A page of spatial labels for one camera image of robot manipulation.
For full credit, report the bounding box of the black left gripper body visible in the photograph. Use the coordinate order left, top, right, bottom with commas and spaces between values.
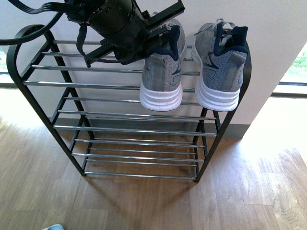
65, 0, 185, 67

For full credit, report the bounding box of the grey sneaker one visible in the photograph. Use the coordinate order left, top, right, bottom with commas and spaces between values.
192, 18, 248, 112
140, 19, 187, 111

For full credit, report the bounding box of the light blue slipper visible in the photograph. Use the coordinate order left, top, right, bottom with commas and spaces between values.
43, 224, 64, 230

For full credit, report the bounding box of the black metal shoe rack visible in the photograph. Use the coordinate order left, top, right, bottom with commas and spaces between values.
6, 23, 252, 184

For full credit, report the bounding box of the right side window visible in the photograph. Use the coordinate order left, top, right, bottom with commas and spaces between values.
271, 44, 307, 98

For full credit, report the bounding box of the black cable bundle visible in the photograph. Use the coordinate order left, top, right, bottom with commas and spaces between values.
0, 0, 82, 46

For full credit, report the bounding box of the window with dark frame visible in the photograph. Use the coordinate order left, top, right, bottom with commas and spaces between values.
0, 47, 17, 89

